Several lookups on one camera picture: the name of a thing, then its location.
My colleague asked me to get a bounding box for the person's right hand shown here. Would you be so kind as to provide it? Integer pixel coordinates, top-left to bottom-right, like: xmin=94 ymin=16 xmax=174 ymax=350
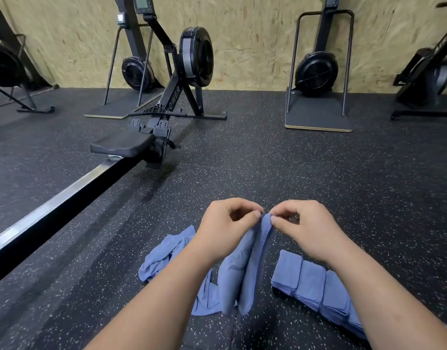
xmin=269 ymin=199 xmax=352 ymax=265

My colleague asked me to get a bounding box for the person's left hand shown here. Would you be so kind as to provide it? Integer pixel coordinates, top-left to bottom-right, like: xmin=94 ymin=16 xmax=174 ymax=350
xmin=194 ymin=197 xmax=266 ymax=265

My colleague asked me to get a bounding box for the plain blue towel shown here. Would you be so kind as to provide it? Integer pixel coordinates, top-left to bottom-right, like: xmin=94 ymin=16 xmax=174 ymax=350
xmin=218 ymin=212 xmax=274 ymax=316

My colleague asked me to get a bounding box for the blue towel pile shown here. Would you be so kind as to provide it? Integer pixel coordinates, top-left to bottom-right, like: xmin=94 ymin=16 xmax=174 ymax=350
xmin=138 ymin=225 xmax=223 ymax=316

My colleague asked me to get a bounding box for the person's left forearm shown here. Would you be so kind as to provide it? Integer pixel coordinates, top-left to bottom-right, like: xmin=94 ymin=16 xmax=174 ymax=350
xmin=85 ymin=247 xmax=224 ymax=350

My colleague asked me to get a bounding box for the person's right forearm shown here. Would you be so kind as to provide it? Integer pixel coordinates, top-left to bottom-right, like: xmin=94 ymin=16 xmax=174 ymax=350
xmin=333 ymin=244 xmax=447 ymax=350

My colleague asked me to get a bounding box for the black ski trainer wooden-edged platform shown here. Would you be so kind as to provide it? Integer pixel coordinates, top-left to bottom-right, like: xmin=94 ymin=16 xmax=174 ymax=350
xmin=284 ymin=0 xmax=354 ymax=133

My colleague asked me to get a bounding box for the black ski trainer grey platform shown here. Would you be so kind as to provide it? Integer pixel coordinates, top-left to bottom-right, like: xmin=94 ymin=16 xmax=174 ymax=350
xmin=84 ymin=0 xmax=168 ymax=120

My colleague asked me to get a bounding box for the black upright exercise machine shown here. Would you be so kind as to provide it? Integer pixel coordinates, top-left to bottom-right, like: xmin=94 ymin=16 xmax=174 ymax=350
xmin=390 ymin=0 xmax=447 ymax=121

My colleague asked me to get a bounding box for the black fan bike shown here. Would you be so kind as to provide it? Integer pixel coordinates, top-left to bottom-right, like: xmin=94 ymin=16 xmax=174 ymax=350
xmin=0 ymin=0 xmax=57 ymax=114

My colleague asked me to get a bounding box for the black rowing machine with rail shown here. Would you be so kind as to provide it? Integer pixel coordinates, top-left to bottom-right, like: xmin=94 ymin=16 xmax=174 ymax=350
xmin=0 ymin=0 xmax=228 ymax=289

